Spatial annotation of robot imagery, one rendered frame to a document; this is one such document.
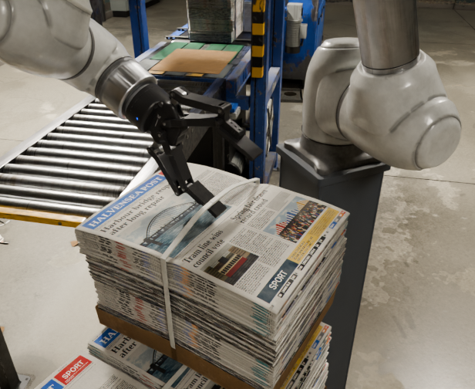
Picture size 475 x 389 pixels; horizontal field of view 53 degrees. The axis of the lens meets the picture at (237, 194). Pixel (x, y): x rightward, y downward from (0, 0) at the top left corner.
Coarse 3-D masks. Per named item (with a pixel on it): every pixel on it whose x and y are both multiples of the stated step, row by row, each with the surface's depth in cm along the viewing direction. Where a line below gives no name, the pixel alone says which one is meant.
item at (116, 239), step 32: (128, 192) 89; (160, 192) 88; (96, 224) 80; (128, 224) 79; (160, 224) 79; (96, 256) 80; (128, 256) 75; (96, 288) 86; (128, 288) 80; (128, 320) 85
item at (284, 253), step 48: (288, 192) 87; (240, 240) 75; (288, 240) 75; (336, 240) 82; (192, 288) 70; (240, 288) 66; (288, 288) 66; (192, 336) 76; (240, 336) 69; (288, 336) 70
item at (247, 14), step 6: (246, 6) 415; (246, 12) 389; (246, 18) 369; (246, 24) 349; (180, 30) 334; (186, 30) 335; (240, 36) 314; (246, 36) 314; (198, 42) 304; (204, 42) 303; (210, 42) 303; (216, 42) 302; (222, 42) 302; (228, 42) 301; (234, 42) 300; (240, 42) 300; (246, 42) 300
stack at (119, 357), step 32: (96, 352) 87; (128, 352) 85; (320, 352) 89; (64, 384) 79; (96, 384) 80; (128, 384) 80; (160, 384) 80; (192, 384) 80; (288, 384) 79; (320, 384) 95
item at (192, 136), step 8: (216, 80) 232; (224, 80) 233; (208, 88) 222; (216, 88) 222; (224, 88) 235; (208, 96) 212; (216, 96) 219; (224, 96) 237; (192, 112) 196; (200, 112) 196; (208, 112) 209; (192, 128) 185; (200, 128) 199; (184, 136) 178; (192, 136) 188; (200, 136) 200; (184, 144) 179; (192, 144) 189; (184, 152) 180; (152, 160) 158; (144, 168) 153; (152, 168) 153; (136, 176) 148; (144, 176) 148; (136, 184) 144
